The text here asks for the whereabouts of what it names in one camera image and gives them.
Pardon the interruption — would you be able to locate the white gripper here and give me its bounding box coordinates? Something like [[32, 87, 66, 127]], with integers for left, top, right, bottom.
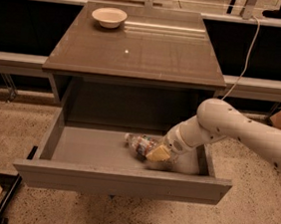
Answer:
[[145, 122, 193, 162]]

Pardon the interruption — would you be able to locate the clear plastic water bottle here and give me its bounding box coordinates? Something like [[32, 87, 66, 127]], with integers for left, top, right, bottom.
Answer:
[[125, 132, 158, 159]]

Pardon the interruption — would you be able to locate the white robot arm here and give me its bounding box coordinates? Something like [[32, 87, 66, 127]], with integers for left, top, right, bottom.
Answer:
[[145, 99, 281, 172]]

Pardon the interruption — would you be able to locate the grey cabinet with counter top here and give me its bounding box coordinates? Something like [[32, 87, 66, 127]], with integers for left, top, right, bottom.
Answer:
[[43, 2, 225, 132]]

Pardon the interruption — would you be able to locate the open grey top drawer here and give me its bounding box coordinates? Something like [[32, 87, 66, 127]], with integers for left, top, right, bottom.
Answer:
[[14, 109, 232, 205]]

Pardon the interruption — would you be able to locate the white paper bowl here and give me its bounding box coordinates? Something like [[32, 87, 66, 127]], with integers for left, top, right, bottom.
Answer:
[[92, 7, 128, 29]]

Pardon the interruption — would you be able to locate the black tray frame bottom left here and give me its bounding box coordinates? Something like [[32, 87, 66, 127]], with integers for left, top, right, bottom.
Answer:
[[0, 172, 22, 224]]

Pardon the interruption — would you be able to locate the white cable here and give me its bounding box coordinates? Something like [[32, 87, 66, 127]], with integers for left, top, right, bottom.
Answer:
[[220, 13, 262, 105]]

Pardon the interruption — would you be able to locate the grey rail barrier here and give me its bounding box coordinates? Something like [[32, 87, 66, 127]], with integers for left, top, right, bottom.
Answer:
[[0, 52, 281, 103]]

